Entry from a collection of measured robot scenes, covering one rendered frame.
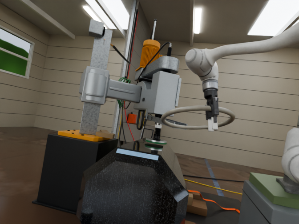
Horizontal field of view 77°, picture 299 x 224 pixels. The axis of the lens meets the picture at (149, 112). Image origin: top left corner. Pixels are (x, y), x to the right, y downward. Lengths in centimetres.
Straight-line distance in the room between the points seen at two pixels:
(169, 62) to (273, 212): 142
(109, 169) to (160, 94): 85
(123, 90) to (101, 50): 52
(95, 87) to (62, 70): 661
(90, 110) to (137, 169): 116
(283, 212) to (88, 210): 118
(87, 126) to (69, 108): 602
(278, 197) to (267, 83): 647
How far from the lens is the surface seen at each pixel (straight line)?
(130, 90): 241
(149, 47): 260
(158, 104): 181
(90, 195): 153
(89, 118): 231
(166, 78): 187
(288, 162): 86
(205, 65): 106
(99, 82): 226
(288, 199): 102
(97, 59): 238
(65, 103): 845
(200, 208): 261
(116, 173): 142
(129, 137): 480
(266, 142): 721
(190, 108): 111
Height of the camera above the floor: 107
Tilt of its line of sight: 2 degrees up
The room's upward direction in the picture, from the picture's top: 9 degrees clockwise
